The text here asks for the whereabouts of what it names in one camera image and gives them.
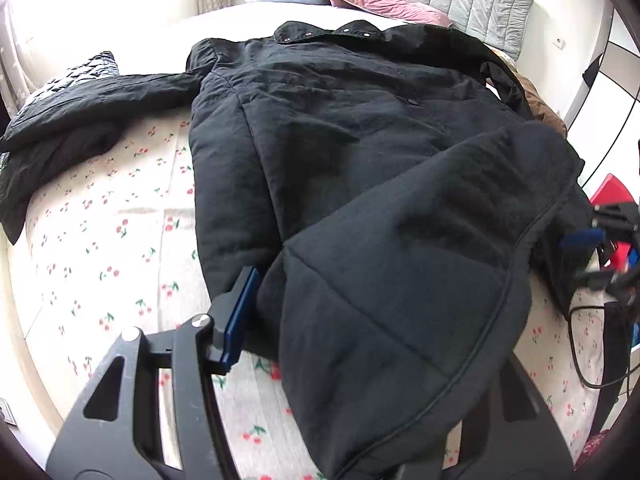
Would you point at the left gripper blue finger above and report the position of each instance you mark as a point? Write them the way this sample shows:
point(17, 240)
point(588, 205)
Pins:
point(229, 313)

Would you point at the large black coat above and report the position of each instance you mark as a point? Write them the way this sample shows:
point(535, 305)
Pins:
point(391, 187)

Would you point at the cherry print bed sheet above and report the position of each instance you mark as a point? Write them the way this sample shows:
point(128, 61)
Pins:
point(111, 243)

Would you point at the brown fleece garment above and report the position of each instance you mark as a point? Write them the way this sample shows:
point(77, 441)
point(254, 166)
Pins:
point(540, 109)

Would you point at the black quilted puffer jacket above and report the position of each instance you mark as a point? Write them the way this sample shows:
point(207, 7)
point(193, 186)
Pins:
point(101, 65)

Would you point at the white wall socket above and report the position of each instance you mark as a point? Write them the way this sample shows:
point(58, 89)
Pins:
point(559, 43)

